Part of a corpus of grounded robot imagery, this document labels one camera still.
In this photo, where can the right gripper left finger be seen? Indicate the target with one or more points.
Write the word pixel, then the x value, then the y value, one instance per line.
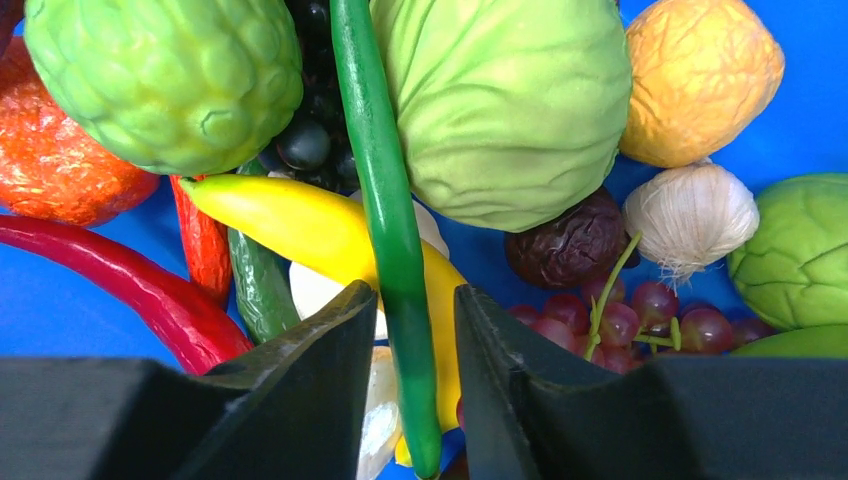
pixel 291 408

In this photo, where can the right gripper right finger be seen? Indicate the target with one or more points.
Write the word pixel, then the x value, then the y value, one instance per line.
pixel 534 410

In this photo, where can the red toy chili pepper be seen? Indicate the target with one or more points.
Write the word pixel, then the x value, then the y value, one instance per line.
pixel 196 331

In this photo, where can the red toy grapes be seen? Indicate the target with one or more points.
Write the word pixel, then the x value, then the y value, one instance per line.
pixel 585 336

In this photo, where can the green toy cucumber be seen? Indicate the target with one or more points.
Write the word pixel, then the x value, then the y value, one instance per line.
pixel 263 295

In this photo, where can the long green toy bean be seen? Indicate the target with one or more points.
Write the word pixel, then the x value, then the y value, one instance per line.
pixel 392 227

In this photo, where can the dark dried date toy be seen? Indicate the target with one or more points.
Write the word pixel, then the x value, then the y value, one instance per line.
pixel 579 245

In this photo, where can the yellow toy banana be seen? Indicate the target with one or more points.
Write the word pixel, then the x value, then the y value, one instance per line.
pixel 326 232

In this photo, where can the orange red toy carrot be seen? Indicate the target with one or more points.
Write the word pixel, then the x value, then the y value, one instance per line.
pixel 205 246

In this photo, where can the white toy garlic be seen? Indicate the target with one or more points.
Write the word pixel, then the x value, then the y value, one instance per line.
pixel 690 217

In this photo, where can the black toy grapes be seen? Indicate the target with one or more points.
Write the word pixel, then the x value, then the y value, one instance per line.
pixel 314 148

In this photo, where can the green toy chayote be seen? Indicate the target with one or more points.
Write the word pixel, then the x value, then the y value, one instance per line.
pixel 792 273

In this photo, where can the green toy cabbage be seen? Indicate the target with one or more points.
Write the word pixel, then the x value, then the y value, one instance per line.
pixel 509 112

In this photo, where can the green custard apple toy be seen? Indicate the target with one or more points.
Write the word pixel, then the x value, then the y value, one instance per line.
pixel 173 87

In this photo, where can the orange toy tangerine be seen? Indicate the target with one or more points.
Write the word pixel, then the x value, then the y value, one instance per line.
pixel 50 168

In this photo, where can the orange toy walnut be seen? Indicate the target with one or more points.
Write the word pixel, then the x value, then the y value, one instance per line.
pixel 702 72

